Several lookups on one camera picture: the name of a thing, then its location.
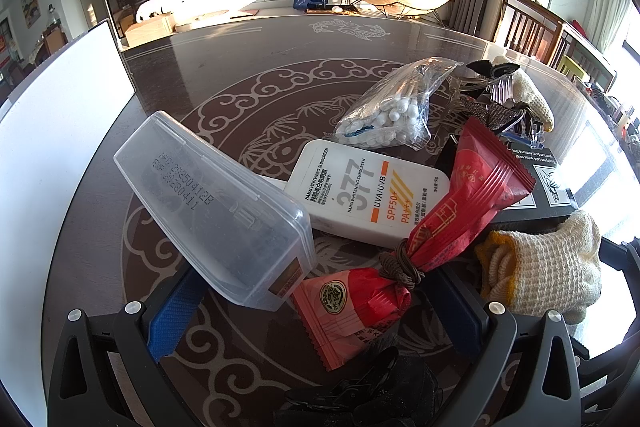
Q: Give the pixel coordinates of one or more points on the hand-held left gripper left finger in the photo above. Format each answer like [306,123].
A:
[172,312]

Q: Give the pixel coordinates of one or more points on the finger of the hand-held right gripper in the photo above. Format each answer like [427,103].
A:
[625,252]

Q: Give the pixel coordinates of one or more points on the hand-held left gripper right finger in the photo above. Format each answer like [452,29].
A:
[462,317]

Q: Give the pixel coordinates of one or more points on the knitted glove with yellow cuff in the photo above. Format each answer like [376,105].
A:
[545,267]

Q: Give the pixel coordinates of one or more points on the black printed box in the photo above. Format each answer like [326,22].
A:
[545,192]

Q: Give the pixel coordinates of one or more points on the clear plastic box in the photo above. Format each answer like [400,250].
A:
[215,212]

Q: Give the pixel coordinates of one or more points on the white sunscreen tube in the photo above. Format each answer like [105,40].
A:
[350,192]

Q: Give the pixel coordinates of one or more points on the white cardboard box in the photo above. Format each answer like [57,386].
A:
[65,117]

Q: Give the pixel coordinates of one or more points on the black mesh hair bow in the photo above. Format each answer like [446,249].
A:
[415,387]

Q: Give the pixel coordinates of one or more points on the small red snack packet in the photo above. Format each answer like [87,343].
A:
[350,312]

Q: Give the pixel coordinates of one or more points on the large red snack packet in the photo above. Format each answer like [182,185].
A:
[475,187]

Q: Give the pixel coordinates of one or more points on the row of small ornaments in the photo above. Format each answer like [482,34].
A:
[615,112]

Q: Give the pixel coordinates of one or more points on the black hair claw clip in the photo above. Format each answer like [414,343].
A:
[340,392]

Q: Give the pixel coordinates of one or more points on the cream knitted glove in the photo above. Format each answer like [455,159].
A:
[535,99]

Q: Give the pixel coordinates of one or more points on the bunch of metal hair clips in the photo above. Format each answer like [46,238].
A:
[492,107]

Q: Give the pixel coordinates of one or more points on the dark wooden chair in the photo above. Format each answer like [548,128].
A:
[585,57]
[525,24]

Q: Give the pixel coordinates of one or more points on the bag of cotton swabs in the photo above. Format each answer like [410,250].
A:
[395,107]

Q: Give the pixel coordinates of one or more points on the white sheer curtain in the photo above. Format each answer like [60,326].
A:
[605,7]

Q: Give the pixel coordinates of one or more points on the brown cardboard box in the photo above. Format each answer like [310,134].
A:
[147,31]

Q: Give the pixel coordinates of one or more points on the dining table with chairs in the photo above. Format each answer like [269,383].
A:
[50,39]

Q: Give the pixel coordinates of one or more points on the purple floor mat with toys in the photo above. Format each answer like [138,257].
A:
[330,10]

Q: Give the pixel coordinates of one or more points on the framed wall painting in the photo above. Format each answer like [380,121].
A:
[29,6]

